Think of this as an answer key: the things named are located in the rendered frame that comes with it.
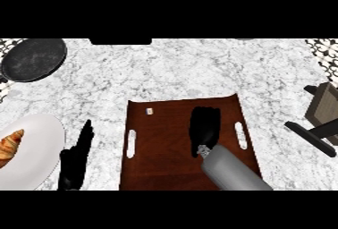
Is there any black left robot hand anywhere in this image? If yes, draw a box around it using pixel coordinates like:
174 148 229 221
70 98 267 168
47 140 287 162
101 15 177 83
56 119 95 191

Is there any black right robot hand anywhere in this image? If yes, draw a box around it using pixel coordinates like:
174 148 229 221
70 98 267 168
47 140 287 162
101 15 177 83
189 106 222 158

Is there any black tiered basket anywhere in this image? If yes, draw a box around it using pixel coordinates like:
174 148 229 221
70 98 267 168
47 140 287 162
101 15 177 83
282 81 338 158

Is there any white plate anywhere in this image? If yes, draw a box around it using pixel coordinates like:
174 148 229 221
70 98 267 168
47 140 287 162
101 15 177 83
0 113 67 191

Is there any brown wooden tray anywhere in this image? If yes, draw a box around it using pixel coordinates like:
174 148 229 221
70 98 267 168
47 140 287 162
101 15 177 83
118 93 264 191

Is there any golden brown croissant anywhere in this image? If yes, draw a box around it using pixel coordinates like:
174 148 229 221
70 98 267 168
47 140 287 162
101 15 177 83
0 129 25 170

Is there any black frying pan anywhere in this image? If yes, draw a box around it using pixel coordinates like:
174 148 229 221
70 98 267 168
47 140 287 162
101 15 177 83
0 38 70 83

